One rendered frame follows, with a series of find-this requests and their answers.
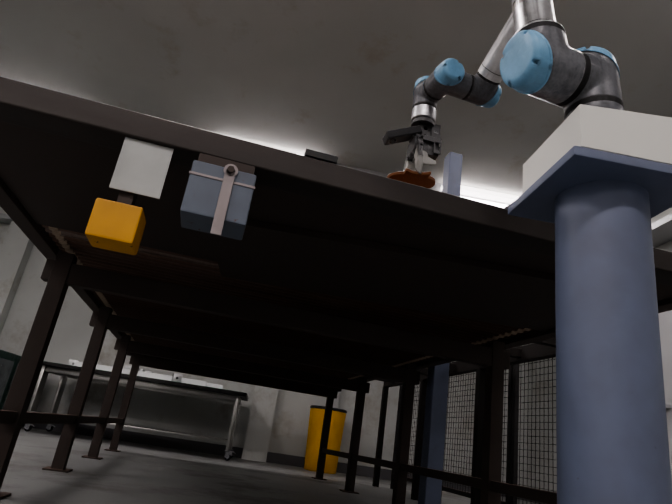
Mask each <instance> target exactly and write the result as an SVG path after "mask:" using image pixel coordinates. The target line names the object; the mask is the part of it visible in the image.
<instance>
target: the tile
mask: <svg viewBox="0 0 672 504"><path fill-rule="evenodd" d="M430 175H431V171H430V172H422V173H421V174H419V173H418V172H417V171H413V170H410V169H408V168H406V169H405V170H404V172H403V171H398V172H393V173H390V174H389V175H388V176H387V178H391V179H394V180H398V181H402V182H406V183H410V184H414V185H417V186H421V187H425V188H432V187H433V186H434V185H435V179H434V178H433V177H432V176H430Z"/></svg>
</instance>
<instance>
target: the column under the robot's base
mask: <svg viewBox="0 0 672 504"><path fill-rule="evenodd" d="M671 207H672V165H669V164H664V163H659V162H654V161H649V160H644V159H639V158H634V157H630V156H625V155H620V154H615V153H610V152H605V151H600V150H595V149H590V148H585V147H580V146H573V147H572V148H571V149H570V150H569V151H568V152H567V153H566V154H565V155H564V156H562V157H561V158H560V159H559V160H558V161H557V162H556V163H555V164H554V165H553V166H552V167H551V168H550V169H548V170H547V171H546V172H545V173H544V174H543V175H542V176H541V177H540V178H539V179H538V180H537V181H536V182H535V183H533V184H532V185H531V186H530V187H529V188H528V189H527V190H526V191H525V192H524V193H523V194H522V195H521V196H520V197H518V198H517V199H516V200H515V201H514V202H513V203H512V204H511V205H510V206H509V207H508V215H512V216H517V217H523V218H528V219H533V220H539V221H544V222H549V223H554V224H555V318H556V451H557V504H672V480H671V468H670V455H669V442H668V429H667V417H666V404H665V391H664V379H663V366H662V353H661V340H660V328H659V315H658V302H657V290H656V277H655V264H654V252H653V239H652V226H651V218H653V217H655V216H656V215H658V214H660V213H662V212H664V211H665V210H667V209H669V208H671Z"/></svg>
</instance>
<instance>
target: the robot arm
mask: <svg viewBox="0 0 672 504"><path fill-rule="evenodd" d="M511 4H512V14H511V15H510V17H509V19H508V20H507V22H506V24H505V25H504V27H503V29H502V31H501V32H500V34H499V36H498V37H497V39H496V41H495V42H494V44H493V46H492V47H491V49H490V51H489V52H488V54H487V56H486V58H485V59H484V61H483V63H482V64H481V66H480V68H479V69H478V71H477V73H476V74H475V76H474V75H471V74H469V73H466V72H465V69H464V67H463V65H462V64H461V63H459V62H458V60H456V59H453V58H448V59H446V60H444V61H443V62H442V63H441V64H440V65H438V66H437V67H436V68H435V70H434V71H433V72H432V73H431V75H430V76H423V77H421V78H419V79H418V80H417V81H416V83H415V87H414V90H413V104H412V114H411V127H406V128H401V129H395V130H390V131H387V132H386V133H385V135H384V137H383V138H382V141H383V143H384V145H390V144H396V143H401V142H406V141H409V145H408V149H407V156H406V160H405V165H404V170H405V169H406V168H408V169H410V170H413V171H417V172H418V173H419V174H421V173H422V167H423V165H436V161H435V160H436V159H437V157H438V154H439V155H440V154H441V144H442V139H440V130H441V125H437V124H435V123H436V113H437V103H438V102H439V101H440V100H441V99H442V98H443V97H444V96H445V95H450V96H452V97H455V98H458V99H461V100H464V101H467V102H470V103H472V104H475V105H476V106H481V107H484V108H492V107H494V106H495V105H496V104H497V103H498V101H499V100H500V96H501V94H502V89H501V87H500V85H499V84H500V82H501V81H502V79H503V81H504V83H505V84H506V85H507V86H509V87H510V88H512V89H514V90H515V91H517V92H519V93H522V94H527V95H530V96H532V97H535V98H538V99H540V100H543V101H546V102H548V103H551V104H554V105H556V106H559V107H561V108H562V109H563V112H564V121H565V120H566V119H567V117H568V116H569V115H570V114H571V113H572V112H573V111H574V110H575V109H576V108H577V107H578V106H579V105H580V104H583V105H590V106H597V107H603V108H610V109H617V110H624V105H623V99H622V92H621V85H620V79H619V78H620V71H619V67H618V65H617V63H616V59H615V57H614V56H613V55H612V53H611V52H609V51H608V50H606V49H604V48H601V47H596V46H590V48H588V49H586V47H581V48H578V49H574V48H572V47H570V46H569V45H568V42H567V36H566V31H565V29H564V27H563V26H562V25H561V24H560V23H558V22H556V18H555V12H554V6H553V0H511ZM439 143H440V147H439ZM439 149H440V150H439ZM413 159H414V160H415V161H414V162H412V161H413Z"/></svg>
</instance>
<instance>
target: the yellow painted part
mask: <svg viewBox="0 0 672 504"><path fill-rule="evenodd" d="M137 196H138V194H134V193H130V192H125V191H121V190H120V192H119V195H118V199H117V202H115V201H111V200H107V199H102V198H97V199H96V200H95V203H94V206H93V209H92V212H91V215H90V218H89V221H88V224H87V227H86V230H85V235H86V237H87V239H88V240H89V242H90V244H91V246H93V247H96V248H101V249H106V250H111V251H115V252H120V253H125V254H130V255H136V254H137V252H138V249H139V245H140V242H141V239H142V235H143V232H144V228H145V225H146V220H145V215H144V211H143V208H142V207H137V206H134V205H135V202H136V199H137Z"/></svg>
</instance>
